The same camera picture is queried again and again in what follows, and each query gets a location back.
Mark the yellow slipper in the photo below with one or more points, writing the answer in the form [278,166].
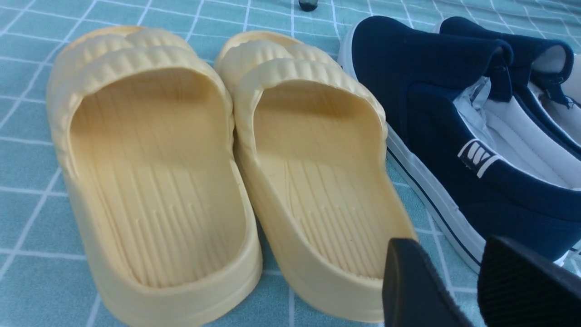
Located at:
[311,148]
[143,131]

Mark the yellow slipper right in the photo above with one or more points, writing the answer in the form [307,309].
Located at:
[311,148]

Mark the navy slip-on shoe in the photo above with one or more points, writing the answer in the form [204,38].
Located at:
[542,64]
[463,142]

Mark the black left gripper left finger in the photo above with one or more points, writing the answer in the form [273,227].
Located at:
[413,293]

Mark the navy slip-on shoe right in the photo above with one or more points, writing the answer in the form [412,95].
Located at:
[542,64]

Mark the navy slip-on shoe left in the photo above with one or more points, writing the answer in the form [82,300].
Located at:
[463,142]

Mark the yellow slipper left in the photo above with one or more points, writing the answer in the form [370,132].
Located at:
[143,131]

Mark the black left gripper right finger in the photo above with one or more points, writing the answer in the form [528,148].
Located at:
[519,288]

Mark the green checked tablecloth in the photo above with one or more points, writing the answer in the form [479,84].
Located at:
[45,279]

